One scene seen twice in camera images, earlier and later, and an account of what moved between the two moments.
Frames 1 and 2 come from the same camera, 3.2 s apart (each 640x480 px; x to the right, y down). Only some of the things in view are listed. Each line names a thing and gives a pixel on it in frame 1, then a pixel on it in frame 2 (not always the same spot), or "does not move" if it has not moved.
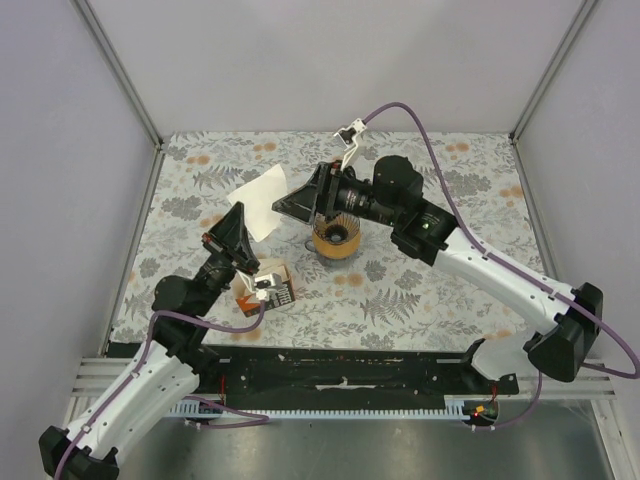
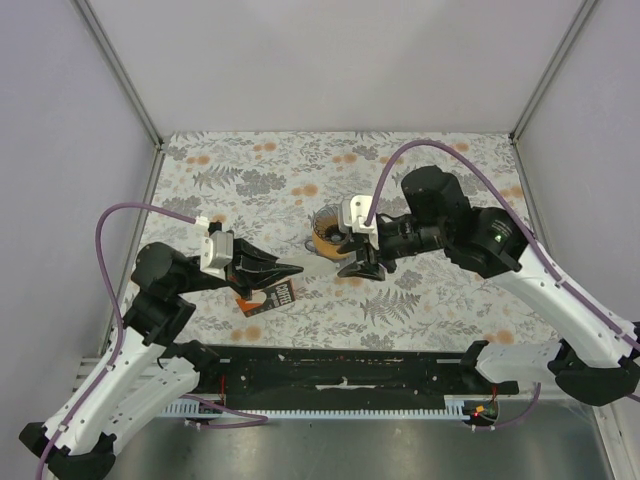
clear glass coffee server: (331, 262) does not move
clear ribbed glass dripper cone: (339, 229) does not move
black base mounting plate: (345, 377) does not move
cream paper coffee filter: (257, 198) → (313, 266)
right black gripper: (321, 191) → (364, 269)
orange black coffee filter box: (248, 299) does not move
